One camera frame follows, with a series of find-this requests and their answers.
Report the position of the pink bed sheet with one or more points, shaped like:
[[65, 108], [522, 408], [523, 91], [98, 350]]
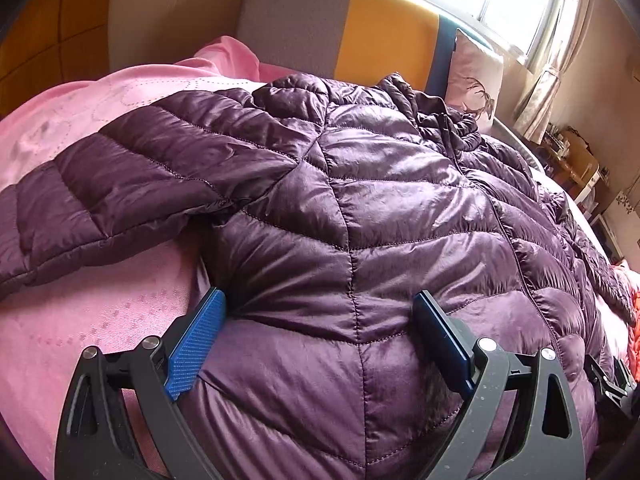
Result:
[[75, 110]]

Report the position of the wooden wardrobe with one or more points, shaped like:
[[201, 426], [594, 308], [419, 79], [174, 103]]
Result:
[[50, 25]]

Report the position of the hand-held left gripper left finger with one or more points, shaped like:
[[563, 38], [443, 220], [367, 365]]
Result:
[[197, 340]]

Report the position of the grey bed rail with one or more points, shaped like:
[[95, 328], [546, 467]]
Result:
[[520, 142]]

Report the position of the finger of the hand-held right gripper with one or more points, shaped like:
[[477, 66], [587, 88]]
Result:
[[612, 387]]

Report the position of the grey yellow blue headboard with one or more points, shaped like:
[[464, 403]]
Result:
[[380, 30]]

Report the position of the purple puffer jacket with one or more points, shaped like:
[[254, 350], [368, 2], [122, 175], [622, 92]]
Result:
[[350, 185]]

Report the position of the orange cloth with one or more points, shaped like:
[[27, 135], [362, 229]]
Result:
[[631, 310]]

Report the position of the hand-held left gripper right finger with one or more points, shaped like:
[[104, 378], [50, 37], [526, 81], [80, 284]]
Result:
[[442, 345]]

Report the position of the long beige curtain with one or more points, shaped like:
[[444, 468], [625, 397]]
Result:
[[555, 60]]

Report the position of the deer print pillow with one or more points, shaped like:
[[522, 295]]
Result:
[[475, 80]]

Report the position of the wooden bedside table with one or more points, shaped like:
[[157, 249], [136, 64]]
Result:
[[575, 160]]

